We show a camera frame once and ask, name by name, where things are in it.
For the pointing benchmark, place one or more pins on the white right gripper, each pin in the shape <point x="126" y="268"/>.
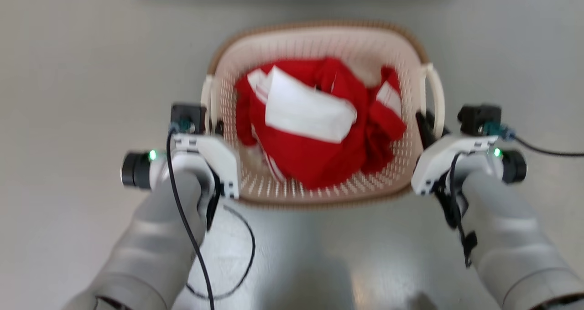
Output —
<point x="438" y="157"/>

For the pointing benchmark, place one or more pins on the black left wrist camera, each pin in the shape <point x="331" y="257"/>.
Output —
<point x="188" y="115"/>

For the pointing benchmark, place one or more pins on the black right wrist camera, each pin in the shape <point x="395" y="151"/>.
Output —
<point x="479" y="116"/>

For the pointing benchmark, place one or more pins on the beige plastic laundry basket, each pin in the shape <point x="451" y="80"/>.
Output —
<point x="319" y="41"/>

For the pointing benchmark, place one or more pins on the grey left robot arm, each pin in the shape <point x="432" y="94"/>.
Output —
<point x="155" y="237"/>

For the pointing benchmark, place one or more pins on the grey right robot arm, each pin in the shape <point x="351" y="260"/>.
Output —
<point x="511" y="237"/>

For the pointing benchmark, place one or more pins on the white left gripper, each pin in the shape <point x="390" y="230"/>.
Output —
<point x="219" y="157"/>

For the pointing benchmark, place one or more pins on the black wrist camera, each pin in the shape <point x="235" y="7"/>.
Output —
<point x="188" y="115"/>
<point x="479" y="116"/>

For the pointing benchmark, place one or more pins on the red and white garment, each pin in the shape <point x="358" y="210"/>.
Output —
<point x="315" y="150"/>

